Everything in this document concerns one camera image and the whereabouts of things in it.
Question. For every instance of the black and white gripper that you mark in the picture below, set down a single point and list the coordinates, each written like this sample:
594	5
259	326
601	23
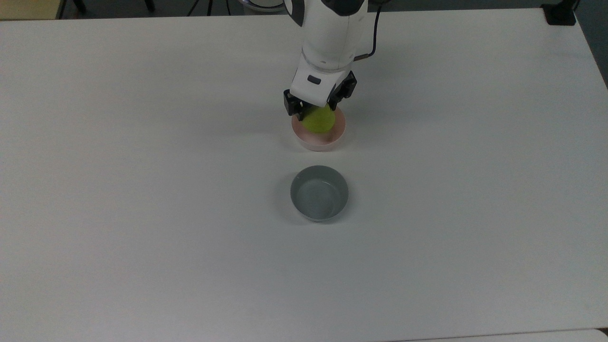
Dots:
313	85

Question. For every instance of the green pear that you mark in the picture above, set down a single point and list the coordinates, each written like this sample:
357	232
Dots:
319	121

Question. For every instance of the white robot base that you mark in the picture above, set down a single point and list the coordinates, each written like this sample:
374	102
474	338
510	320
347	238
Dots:
263	4

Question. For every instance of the pink bowl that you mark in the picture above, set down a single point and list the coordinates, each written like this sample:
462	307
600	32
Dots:
317	142

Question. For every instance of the grey bowl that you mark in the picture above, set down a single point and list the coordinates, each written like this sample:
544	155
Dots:
318	197

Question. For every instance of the dark tripod legs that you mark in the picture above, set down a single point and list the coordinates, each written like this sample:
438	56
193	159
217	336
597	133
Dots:
209	5

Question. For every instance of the dark chair leg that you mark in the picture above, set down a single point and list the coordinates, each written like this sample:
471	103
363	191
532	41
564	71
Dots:
80	4
149	4

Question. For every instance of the black table clamp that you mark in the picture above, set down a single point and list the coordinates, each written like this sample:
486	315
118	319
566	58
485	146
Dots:
560	15

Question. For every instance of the beige furniture panel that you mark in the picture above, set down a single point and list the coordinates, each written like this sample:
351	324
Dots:
28	8

